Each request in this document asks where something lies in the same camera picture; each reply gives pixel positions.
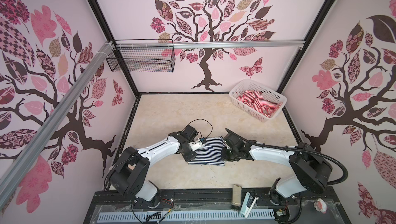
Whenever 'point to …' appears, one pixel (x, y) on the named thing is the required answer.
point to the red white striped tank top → (254, 100)
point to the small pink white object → (320, 206)
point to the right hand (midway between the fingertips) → (219, 155)
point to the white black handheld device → (248, 203)
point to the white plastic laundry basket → (240, 86)
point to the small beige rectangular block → (236, 195)
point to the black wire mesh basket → (144, 56)
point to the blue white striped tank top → (211, 153)
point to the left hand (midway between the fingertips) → (190, 156)
